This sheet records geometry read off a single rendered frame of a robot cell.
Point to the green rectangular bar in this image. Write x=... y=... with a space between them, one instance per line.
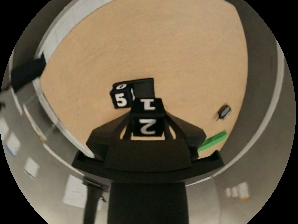
x=213 y=140

